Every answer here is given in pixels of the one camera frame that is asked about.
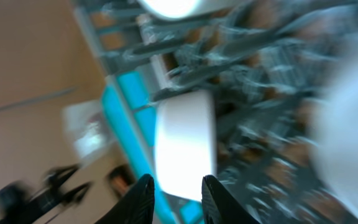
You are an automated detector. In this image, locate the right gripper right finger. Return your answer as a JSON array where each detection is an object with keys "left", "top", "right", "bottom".
[{"left": 201, "top": 175, "right": 259, "bottom": 224}]

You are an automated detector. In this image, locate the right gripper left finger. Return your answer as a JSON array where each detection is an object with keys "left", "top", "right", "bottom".
[{"left": 95, "top": 174, "right": 155, "bottom": 224}]

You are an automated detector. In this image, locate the pink bowl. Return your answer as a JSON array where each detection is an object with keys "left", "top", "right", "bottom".
[{"left": 154, "top": 90, "right": 217, "bottom": 201}]

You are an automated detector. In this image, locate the white bowl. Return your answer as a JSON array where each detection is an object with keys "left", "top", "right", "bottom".
[{"left": 311, "top": 50, "right": 358, "bottom": 218}]

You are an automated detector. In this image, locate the white plastic cup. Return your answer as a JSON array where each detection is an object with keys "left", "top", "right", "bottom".
[{"left": 137, "top": 0, "right": 242, "bottom": 21}]

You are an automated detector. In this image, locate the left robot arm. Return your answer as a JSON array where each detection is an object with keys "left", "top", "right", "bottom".
[{"left": 0, "top": 164, "right": 93, "bottom": 224}]

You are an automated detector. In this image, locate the grey dishwasher rack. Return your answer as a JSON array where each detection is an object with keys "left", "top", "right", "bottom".
[{"left": 73, "top": 1, "right": 358, "bottom": 223}]

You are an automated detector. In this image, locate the clear plastic bin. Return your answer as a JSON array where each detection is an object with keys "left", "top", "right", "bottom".
[{"left": 61, "top": 100, "right": 116, "bottom": 166}]

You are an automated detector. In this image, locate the teal serving tray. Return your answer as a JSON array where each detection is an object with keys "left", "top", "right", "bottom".
[{"left": 101, "top": 71, "right": 204, "bottom": 224}]

